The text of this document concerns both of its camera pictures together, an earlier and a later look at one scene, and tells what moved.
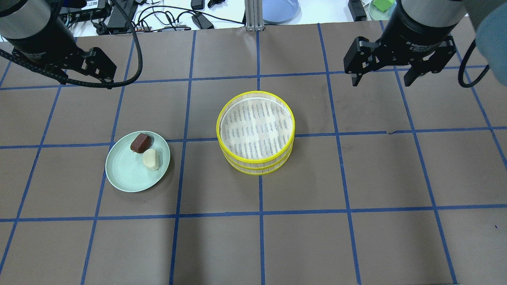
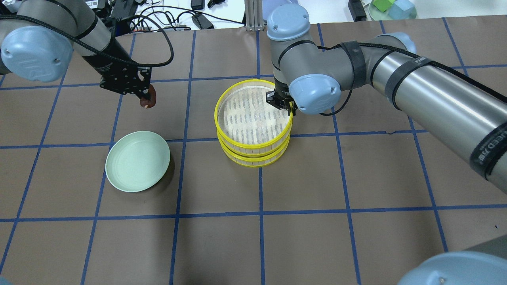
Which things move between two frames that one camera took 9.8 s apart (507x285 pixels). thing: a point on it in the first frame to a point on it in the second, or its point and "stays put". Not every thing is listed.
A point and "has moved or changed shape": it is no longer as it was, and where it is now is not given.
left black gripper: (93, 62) to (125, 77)
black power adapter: (201, 22) stays put
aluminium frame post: (254, 12) stays put
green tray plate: (377, 14) stays put
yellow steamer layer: (255, 129) has moved or changed shape
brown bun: (141, 143) to (149, 103)
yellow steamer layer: (260, 171) to (257, 161)
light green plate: (125, 170) stays put
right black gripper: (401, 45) to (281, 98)
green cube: (383, 5) stays put
